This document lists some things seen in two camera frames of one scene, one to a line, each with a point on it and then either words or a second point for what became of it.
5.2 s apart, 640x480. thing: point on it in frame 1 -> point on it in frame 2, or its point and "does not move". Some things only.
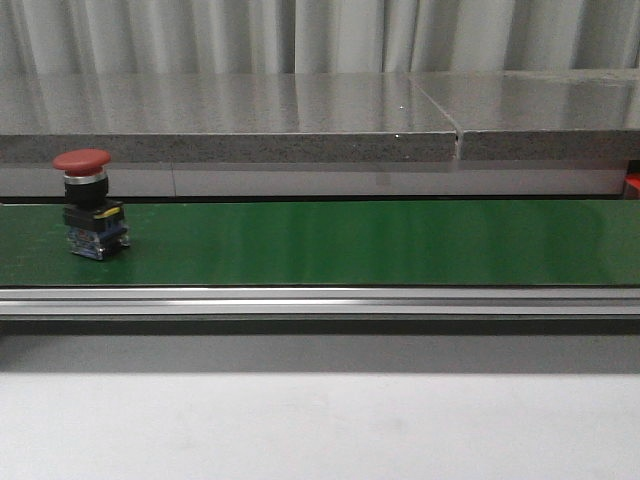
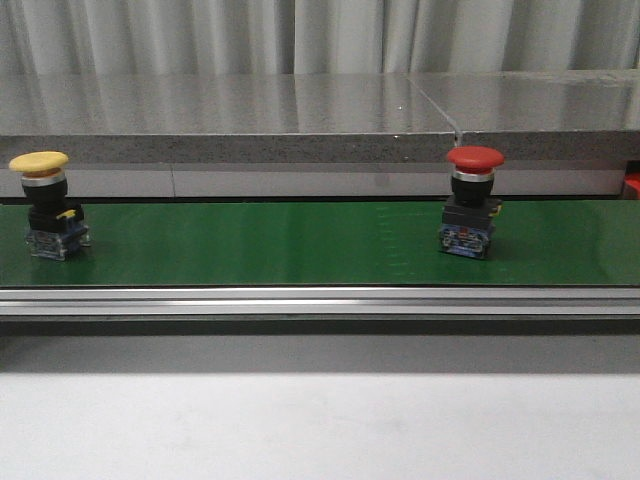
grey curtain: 72,37 does not move
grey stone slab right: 540,115 does not move
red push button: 94,223 -> 468,216
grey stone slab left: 222,117 does not move
